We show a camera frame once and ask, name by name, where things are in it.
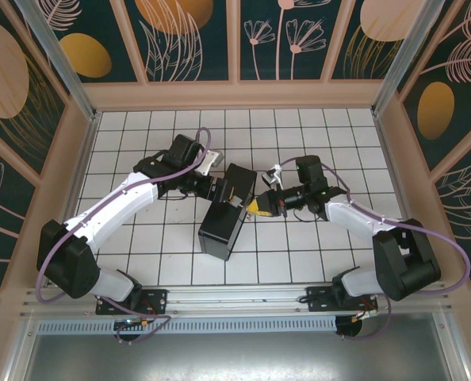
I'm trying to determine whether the black box with painting print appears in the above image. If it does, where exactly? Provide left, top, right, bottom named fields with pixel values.
left=198, top=162, right=258, bottom=262

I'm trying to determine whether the grey metal panel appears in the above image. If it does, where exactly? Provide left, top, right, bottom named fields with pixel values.
left=5, top=313, right=471, bottom=381

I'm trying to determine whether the small green circuit board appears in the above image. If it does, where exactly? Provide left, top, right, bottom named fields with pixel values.
left=114, top=316, right=149, bottom=329

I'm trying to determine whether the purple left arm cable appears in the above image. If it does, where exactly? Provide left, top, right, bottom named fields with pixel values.
left=35, top=125, right=215, bottom=345

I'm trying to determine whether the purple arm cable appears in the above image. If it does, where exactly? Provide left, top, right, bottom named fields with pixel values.
left=277, top=156, right=471, bottom=342
left=35, top=125, right=215, bottom=345

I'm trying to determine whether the aluminium side rail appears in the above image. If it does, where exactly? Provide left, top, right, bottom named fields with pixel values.
left=373, top=113, right=434, bottom=281
left=63, top=113, right=102, bottom=229

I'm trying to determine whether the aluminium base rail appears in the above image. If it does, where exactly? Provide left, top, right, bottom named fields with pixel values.
left=21, top=282, right=453, bottom=317

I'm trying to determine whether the grey slotted cable duct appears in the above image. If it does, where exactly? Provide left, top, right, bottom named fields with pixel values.
left=36, top=316, right=338, bottom=335

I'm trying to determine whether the aluminium frame post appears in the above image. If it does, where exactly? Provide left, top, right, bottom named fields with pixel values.
left=15, top=0, right=101, bottom=125
left=372, top=0, right=446, bottom=117

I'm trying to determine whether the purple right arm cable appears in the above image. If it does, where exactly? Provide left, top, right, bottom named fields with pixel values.
left=277, top=156, right=471, bottom=342

